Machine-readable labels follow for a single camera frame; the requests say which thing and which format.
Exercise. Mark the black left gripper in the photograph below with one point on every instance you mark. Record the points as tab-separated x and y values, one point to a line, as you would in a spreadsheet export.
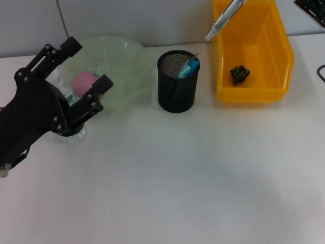
30	111

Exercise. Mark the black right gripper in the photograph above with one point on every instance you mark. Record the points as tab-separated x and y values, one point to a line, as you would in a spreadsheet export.
314	7

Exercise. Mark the pink peach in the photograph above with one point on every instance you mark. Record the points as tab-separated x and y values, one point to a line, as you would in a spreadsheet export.
82	81

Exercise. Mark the clear water bottle green label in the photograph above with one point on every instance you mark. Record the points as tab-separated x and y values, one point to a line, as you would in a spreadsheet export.
58	78

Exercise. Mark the silver ballpoint pen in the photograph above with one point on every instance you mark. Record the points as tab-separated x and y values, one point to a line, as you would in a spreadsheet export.
223	19

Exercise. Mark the green plastic wrapper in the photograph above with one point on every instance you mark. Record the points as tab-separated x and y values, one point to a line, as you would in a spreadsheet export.
240	75

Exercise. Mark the blue scissors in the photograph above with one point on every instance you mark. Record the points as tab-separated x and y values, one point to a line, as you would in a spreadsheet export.
189	69

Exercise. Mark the clear plastic ruler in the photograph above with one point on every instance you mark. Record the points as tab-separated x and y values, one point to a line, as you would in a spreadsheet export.
191	59

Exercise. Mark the pale green glass fruit bowl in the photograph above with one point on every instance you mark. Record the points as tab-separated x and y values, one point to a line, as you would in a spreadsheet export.
127	63

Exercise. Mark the black mesh pen cup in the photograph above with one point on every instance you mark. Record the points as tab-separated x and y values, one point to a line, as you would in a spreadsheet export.
177	101

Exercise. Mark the yellow plastic storage bin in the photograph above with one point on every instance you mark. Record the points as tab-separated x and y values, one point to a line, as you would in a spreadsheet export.
254	94

